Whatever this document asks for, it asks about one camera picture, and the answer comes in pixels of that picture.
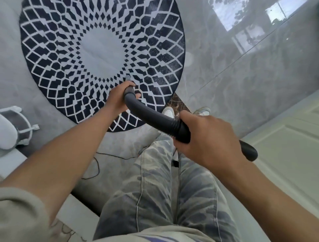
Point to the person's right hand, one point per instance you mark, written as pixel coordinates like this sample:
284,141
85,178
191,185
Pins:
211,142

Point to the white stool frame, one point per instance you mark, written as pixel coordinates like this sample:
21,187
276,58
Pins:
20,124

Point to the person's left forearm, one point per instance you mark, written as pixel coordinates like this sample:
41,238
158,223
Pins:
57,154

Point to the camouflage trousers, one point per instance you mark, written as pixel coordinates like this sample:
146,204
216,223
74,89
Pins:
164,197

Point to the person's right thumb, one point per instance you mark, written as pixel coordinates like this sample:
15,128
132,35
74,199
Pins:
185,119

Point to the white panelled door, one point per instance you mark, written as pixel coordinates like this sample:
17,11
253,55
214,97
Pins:
289,154

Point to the person's right forearm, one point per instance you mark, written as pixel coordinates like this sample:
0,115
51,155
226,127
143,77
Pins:
269,202

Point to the white shoe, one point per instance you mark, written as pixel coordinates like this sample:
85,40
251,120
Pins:
169,112
202,111

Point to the grey carpet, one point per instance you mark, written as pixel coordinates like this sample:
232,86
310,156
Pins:
49,119

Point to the round black white patterned rug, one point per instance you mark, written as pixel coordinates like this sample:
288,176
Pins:
99,57

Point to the beige sweatshirt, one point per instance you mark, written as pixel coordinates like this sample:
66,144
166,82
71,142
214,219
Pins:
22,214

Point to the person's left thumb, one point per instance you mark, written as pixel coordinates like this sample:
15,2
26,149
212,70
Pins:
133,96

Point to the person's left hand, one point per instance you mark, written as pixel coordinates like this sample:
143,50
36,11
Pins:
117,98

